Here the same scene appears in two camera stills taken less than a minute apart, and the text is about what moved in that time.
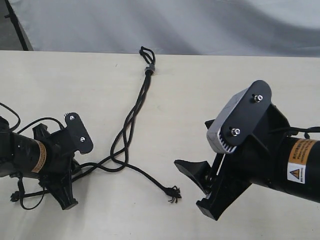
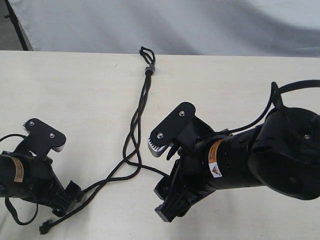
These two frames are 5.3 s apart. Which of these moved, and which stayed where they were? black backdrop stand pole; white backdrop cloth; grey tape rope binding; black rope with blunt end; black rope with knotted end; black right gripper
Moved: black right gripper; black rope with knotted end; black rope with blunt end
Stayed: white backdrop cloth; black backdrop stand pole; grey tape rope binding
